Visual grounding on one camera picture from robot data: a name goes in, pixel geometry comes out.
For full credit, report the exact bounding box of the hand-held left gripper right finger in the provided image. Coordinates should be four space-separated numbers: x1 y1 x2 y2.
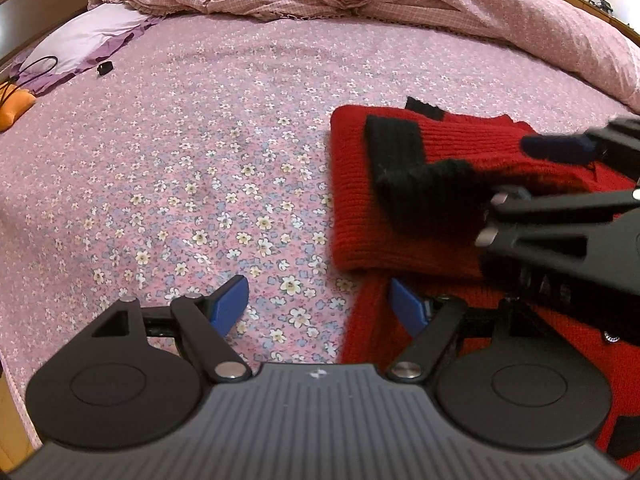
387 277 543 385

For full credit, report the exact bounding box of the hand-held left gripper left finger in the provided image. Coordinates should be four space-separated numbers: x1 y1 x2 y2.
91 275 252 385

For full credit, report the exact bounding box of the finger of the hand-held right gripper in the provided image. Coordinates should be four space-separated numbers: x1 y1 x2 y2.
520 118 640 181
474 185 640 291

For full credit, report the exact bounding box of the red knit cardigan sweater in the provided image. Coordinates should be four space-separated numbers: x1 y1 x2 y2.
327 96 640 461

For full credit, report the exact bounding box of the pink floral bed sheet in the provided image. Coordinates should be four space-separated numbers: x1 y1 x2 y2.
0 15 640 448

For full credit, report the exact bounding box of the orange plush toy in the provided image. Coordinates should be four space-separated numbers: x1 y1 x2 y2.
0 81 37 132

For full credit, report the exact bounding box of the lilac ruffled pillow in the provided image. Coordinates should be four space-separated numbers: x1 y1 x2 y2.
12 4 162 97

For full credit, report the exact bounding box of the black cable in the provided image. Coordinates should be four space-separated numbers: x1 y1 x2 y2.
0 55 59 111

